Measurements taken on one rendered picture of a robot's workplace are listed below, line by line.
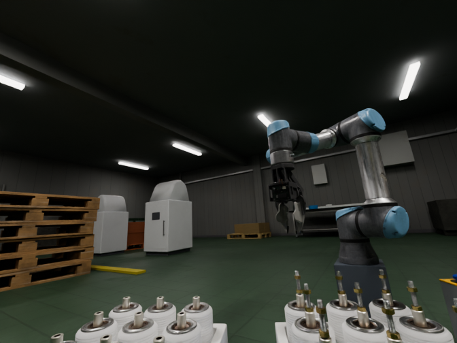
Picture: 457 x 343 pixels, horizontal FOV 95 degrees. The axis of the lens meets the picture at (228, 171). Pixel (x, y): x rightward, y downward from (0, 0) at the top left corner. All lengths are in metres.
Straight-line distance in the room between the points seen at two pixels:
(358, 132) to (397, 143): 6.08
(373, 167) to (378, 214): 0.19
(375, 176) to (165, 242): 3.63
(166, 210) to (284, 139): 3.59
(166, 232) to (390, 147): 5.98
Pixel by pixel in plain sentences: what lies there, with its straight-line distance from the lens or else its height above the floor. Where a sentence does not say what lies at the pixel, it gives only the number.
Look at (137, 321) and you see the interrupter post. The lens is 0.70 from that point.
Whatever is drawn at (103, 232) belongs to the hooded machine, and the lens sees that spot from 5.17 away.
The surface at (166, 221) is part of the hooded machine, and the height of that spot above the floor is 0.60.
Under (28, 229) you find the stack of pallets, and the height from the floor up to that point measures 0.56.
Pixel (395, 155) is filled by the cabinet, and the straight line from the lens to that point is 7.05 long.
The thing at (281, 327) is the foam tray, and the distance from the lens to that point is 0.81.
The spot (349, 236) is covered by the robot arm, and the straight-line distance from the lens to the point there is 1.08.
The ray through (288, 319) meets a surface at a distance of 0.73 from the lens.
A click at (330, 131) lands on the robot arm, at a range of 1.11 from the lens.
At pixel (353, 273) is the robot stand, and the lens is 1.06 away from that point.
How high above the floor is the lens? 0.49
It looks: 14 degrees up
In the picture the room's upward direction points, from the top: 3 degrees counter-clockwise
